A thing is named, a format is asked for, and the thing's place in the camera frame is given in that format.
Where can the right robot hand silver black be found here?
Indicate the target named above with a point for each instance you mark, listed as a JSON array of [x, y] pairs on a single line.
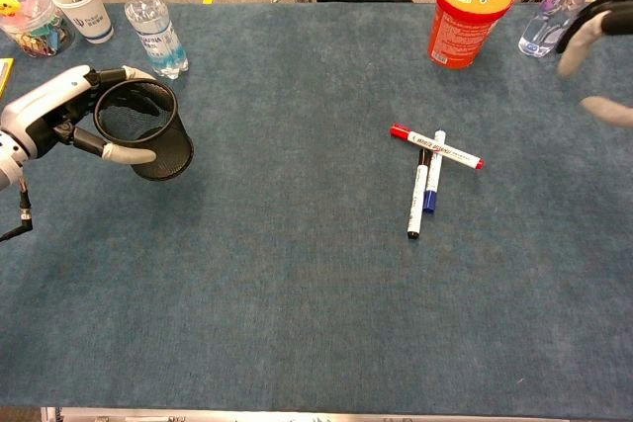
[[578, 46]]

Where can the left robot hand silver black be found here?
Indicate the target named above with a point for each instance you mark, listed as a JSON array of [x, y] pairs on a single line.
[[44, 101]]

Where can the black mesh pen cup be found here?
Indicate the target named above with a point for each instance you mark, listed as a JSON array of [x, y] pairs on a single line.
[[170, 155]]

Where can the red capped whiteboard marker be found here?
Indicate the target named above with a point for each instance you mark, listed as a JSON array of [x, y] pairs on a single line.
[[420, 139]]

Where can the blue capped whiteboard marker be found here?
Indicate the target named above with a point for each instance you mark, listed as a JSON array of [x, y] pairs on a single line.
[[433, 180]]

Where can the black capped whiteboard marker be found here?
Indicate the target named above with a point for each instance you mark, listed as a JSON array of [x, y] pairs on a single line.
[[418, 194]]

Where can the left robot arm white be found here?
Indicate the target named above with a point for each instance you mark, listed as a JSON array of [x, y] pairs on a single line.
[[7, 165]]

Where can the water bottle purple label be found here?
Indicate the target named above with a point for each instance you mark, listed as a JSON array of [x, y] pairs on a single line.
[[554, 12]]

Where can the clear jar of clips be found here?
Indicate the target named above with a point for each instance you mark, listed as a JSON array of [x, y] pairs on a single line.
[[34, 34]]

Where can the white paper cup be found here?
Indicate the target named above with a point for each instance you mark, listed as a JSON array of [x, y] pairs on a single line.
[[89, 17]]

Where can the yellow duck toy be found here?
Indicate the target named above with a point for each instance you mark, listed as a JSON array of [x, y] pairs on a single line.
[[7, 3]]

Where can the orange canister with lid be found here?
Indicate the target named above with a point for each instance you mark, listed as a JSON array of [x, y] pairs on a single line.
[[460, 31]]

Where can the water bottle blue label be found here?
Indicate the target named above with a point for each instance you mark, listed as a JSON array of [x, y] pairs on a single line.
[[158, 31]]

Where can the blue felt table cloth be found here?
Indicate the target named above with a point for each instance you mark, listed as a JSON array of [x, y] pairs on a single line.
[[316, 293]]

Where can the metal table edge rail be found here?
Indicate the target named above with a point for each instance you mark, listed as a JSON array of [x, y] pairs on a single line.
[[297, 416]]

